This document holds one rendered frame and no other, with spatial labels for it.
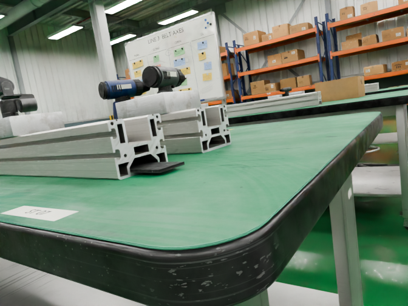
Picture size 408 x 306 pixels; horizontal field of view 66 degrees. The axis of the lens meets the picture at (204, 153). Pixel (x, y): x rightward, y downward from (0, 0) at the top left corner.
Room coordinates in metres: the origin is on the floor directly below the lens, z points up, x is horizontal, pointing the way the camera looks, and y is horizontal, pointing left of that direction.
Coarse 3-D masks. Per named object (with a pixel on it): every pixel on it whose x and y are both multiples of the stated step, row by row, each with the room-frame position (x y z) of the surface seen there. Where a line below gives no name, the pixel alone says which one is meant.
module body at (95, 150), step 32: (64, 128) 0.51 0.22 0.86; (96, 128) 0.45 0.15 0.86; (128, 128) 0.52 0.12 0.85; (160, 128) 0.51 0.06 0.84; (0, 160) 0.75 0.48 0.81; (32, 160) 0.63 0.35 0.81; (64, 160) 0.53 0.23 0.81; (96, 160) 0.46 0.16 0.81; (128, 160) 0.45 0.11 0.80; (160, 160) 0.52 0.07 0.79
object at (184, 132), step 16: (176, 112) 0.61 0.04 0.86; (192, 112) 0.59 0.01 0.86; (208, 112) 0.65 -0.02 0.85; (176, 128) 0.62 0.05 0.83; (192, 128) 0.59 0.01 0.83; (208, 128) 0.60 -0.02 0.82; (224, 128) 0.64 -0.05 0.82; (160, 144) 0.65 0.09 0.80; (176, 144) 0.62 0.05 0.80; (192, 144) 0.59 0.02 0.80; (208, 144) 0.66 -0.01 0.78; (224, 144) 0.64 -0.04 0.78
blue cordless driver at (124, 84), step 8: (120, 80) 1.06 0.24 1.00; (128, 80) 1.07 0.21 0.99; (136, 80) 1.09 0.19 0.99; (104, 88) 1.01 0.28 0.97; (112, 88) 1.02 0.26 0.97; (120, 88) 1.04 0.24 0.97; (128, 88) 1.05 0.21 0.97; (136, 88) 1.08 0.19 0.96; (144, 88) 1.10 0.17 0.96; (104, 96) 1.02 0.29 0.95; (112, 96) 1.03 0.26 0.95; (120, 96) 1.05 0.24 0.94; (128, 96) 1.05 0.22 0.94; (136, 96) 1.10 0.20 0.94
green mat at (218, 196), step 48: (240, 144) 0.62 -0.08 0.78; (288, 144) 0.52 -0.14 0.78; (336, 144) 0.45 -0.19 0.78; (0, 192) 0.49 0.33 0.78; (48, 192) 0.42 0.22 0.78; (96, 192) 0.38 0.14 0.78; (144, 192) 0.34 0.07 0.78; (192, 192) 0.30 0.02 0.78; (240, 192) 0.28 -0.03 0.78; (288, 192) 0.26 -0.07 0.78; (144, 240) 0.20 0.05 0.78; (192, 240) 0.19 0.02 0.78
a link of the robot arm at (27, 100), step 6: (6, 84) 1.22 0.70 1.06; (6, 90) 1.22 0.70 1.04; (12, 90) 1.23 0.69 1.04; (0, 96) 1.24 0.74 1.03; (6, 96) 1.22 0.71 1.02; (12, 96) 1.24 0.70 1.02; (18, 96) 1.27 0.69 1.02; (24, 96) 1.28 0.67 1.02; (30, 96) 1.30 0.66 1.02; (24, 102) 1.27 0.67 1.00; (30, 102) 1.28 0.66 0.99; (36, 102) 1.30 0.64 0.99; (24, 108) 1.26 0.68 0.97; (30, 108) 1.28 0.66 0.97; (36, 108) 1.30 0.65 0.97
